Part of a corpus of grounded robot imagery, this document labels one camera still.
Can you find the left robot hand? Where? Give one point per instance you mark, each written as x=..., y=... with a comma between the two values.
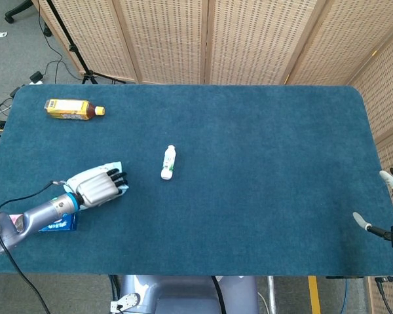
x=96, y=188

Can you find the blue table carpet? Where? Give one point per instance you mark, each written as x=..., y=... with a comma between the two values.
x=249, y=163

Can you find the blue cookie package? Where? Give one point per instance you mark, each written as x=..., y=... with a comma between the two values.
x=63, y=225

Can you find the metal table leg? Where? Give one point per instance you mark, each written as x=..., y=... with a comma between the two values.
x=271, y=294

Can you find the yellow label tea bottle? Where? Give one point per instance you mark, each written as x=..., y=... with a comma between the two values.
x=68, y=109

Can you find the small white drink bottle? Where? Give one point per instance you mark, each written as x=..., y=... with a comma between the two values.
x=169, y=162

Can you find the black power adapter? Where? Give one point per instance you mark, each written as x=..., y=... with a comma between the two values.
x=37, y=77

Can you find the black office chair base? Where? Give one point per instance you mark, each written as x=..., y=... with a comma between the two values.
x=18, y=10

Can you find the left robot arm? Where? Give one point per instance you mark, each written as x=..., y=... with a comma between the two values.
x=36, y=216

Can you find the silver robot torso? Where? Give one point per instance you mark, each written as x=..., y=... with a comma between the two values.
x=183, y=294

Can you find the black tripod stand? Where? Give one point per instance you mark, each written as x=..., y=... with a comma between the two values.
x=75, y=49

